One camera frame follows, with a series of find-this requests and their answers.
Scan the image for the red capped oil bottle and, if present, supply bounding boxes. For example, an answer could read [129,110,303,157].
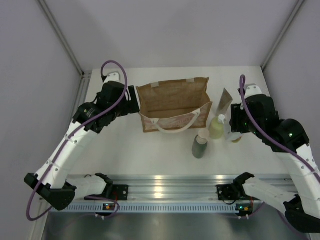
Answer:
[231,135,242,143]

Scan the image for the pale yellow pump bottle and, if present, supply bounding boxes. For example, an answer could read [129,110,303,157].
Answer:
[209,114,226,140]

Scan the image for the brown jute canvas bag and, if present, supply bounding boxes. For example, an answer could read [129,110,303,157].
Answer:
[136,77,213,134]

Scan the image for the green bottle beige cap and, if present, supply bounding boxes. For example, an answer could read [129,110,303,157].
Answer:
[191,128,210,159]

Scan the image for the white box dark cap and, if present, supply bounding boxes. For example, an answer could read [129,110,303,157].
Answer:
[223,120,242,142]

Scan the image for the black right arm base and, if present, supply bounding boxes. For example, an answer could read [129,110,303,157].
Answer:
[216,183,250,202]

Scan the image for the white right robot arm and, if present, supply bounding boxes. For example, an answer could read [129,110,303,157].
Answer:
[230,84,320,234]

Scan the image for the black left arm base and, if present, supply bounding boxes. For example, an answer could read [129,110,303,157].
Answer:
[84,184,129,201]

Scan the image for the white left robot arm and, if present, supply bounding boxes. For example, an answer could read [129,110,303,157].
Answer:
[24,72,140,211]

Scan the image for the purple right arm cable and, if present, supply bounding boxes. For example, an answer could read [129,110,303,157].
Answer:
[239,74,320,236]

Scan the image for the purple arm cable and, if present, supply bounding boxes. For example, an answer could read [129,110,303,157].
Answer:
[239,74,320,236]
[26,59,130,222]

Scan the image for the aluminium frame rail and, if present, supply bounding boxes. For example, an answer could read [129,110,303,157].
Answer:
[39,174,312,201]

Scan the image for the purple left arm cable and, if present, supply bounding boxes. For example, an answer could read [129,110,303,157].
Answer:
[26,59,130,222]

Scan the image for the grey slotted cable duct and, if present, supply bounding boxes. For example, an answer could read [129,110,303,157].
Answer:
[61,202,251,214]

